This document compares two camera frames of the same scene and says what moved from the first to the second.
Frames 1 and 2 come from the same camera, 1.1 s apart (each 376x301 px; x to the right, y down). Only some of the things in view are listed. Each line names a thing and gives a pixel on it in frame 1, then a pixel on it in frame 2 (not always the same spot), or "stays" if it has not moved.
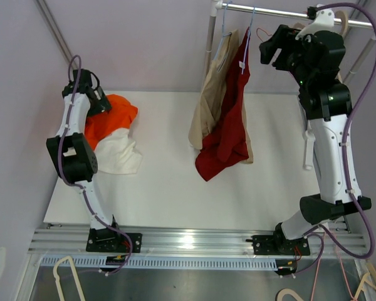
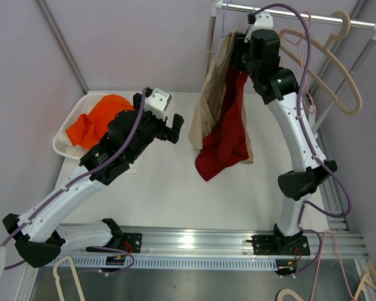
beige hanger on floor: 75,274 stays
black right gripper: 287,41 → 238,47
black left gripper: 103,106 → 171,134
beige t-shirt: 214,96 stays
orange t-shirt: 121,115 stays
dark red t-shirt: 229,144 stays
